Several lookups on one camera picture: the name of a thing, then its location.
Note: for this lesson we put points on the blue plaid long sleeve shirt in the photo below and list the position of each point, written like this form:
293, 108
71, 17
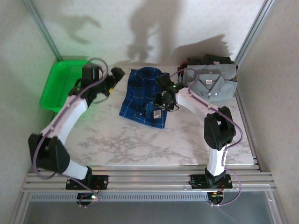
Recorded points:
135, 98

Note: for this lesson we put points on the grey shirt with label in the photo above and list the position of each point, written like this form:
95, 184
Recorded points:
222, 89

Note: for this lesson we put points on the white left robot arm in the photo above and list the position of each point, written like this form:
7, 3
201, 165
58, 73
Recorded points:
67, 116

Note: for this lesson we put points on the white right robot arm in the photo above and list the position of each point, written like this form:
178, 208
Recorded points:
194, 102

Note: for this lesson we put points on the red and dark folded shirt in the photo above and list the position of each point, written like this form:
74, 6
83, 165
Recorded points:
181, 71

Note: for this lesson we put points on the green plastic basket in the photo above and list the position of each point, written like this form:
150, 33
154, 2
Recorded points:
53, 93

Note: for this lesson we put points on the dark olive folded shirt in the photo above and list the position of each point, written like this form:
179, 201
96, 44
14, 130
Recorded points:
210, 58

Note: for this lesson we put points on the aluminium corner post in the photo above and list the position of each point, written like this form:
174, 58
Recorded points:
42, 28
254, 25

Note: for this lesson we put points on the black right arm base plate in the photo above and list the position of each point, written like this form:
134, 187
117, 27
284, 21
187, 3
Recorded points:
195, 180

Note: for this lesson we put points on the aluminium rail frame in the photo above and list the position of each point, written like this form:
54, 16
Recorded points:
144, 185

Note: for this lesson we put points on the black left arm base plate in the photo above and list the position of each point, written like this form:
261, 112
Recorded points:
102, 182

